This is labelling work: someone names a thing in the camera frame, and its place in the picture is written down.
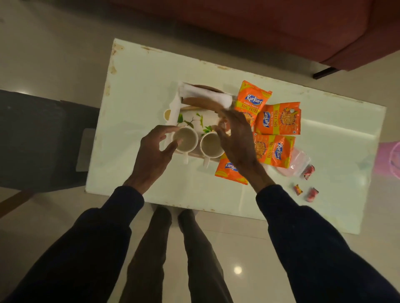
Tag person's right hand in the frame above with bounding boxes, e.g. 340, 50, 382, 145
214, 109, 267, 176

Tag person's left hand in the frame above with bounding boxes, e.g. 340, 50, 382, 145
124, 125, 183, 195

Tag person's right forearm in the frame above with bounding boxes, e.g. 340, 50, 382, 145
244, 165, 400, 303

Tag person's left forearm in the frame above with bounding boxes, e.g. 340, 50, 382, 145
0, 182, 145, 303

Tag white cup of tea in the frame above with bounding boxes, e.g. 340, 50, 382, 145
200, 132, 225, 169
172, 126, 199, 165

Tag leaf print serving tray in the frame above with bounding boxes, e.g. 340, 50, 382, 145
162, 106, 232, 160

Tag brown wooden bowl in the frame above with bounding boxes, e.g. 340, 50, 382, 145
182, 84, 226, 113

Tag orange snack packet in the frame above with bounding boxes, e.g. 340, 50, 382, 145
254, 102, 302, 136
215, 153, 249, 185
234, 80, 273, 127
253, 133, 296, 169

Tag white cloth napkin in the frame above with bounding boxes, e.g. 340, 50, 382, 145
165, 82, 234, 126

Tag clear plastic bag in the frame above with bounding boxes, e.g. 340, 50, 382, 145
276, 147, 312, 178

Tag person's left leg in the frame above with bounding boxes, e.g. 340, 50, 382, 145
120, 206, 173, 303

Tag person's leg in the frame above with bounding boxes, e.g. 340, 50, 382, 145
178, 209, 234, 303
120, 206, 173, 303

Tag red sofa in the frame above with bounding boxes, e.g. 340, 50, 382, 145
109, 0, 400, 72

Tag person's right leg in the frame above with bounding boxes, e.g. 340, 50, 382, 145
178, 209, 234, 303

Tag dark grey chair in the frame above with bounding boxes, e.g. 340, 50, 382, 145
0, 89, 101, 194

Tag pink plastic container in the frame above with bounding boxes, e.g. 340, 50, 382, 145
373, 141, 400, 180

